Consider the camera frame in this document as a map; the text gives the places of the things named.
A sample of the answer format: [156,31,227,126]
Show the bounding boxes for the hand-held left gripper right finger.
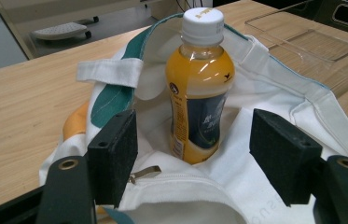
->
[249,107,324,208]

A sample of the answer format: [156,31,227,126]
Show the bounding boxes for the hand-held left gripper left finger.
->
[87,108,139,209]

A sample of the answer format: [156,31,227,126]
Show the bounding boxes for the white tote bag colour patches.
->
[39,12,348,224]

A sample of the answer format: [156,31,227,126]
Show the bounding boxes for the orange juice bottle white cap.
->
[165,7,236,165]

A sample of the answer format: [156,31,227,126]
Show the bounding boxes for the clear plastic tray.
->
[244,0,348,73]

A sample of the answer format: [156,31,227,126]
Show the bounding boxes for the chair base with casters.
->
[31,16,100,42]

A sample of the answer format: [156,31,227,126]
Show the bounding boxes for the black cables under desk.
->
[175,0,215,10]

